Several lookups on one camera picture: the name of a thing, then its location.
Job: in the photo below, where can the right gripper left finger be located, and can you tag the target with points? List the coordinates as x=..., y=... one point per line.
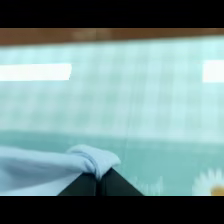
x=81, y=186

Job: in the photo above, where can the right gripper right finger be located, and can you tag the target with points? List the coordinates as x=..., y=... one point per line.
x=115, y=185

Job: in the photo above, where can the light blue shirt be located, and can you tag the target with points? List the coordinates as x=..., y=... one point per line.
x=40, y=166

